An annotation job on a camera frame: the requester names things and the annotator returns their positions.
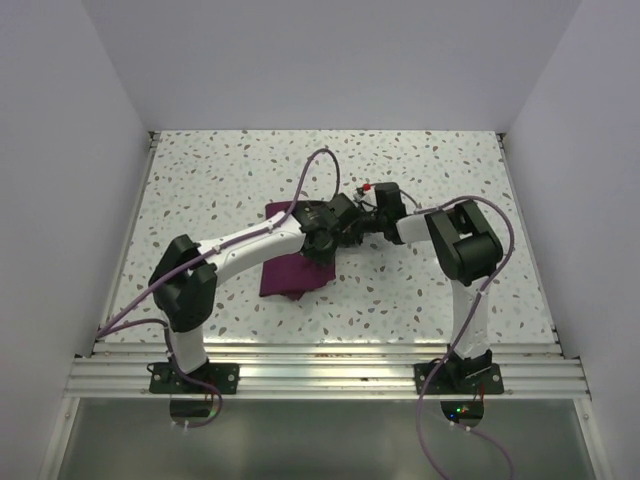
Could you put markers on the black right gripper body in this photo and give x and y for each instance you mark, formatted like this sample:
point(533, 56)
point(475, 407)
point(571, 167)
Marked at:
point(366, 223)

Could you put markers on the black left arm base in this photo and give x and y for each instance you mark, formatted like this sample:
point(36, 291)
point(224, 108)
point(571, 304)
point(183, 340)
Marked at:
point(165, 379)

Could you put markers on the aluminium rail frame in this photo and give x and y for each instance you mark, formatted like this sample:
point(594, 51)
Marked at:
point(388, 307)

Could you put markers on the purple cloth mat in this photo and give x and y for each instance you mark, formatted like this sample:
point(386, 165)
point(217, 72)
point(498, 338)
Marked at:
point(293, 275)

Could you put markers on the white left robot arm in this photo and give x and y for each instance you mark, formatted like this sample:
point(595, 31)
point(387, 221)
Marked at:
point(184, 283)

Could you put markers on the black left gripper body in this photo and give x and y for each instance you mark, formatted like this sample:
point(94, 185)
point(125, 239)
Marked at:
point(326, 253)

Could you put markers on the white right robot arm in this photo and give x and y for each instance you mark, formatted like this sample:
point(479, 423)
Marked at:
point(468, 252)

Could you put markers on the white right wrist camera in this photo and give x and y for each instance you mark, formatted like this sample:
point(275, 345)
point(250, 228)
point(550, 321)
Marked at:
point(365, 194)

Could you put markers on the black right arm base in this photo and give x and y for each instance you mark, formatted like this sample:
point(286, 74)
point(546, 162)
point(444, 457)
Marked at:
point(459, 377)

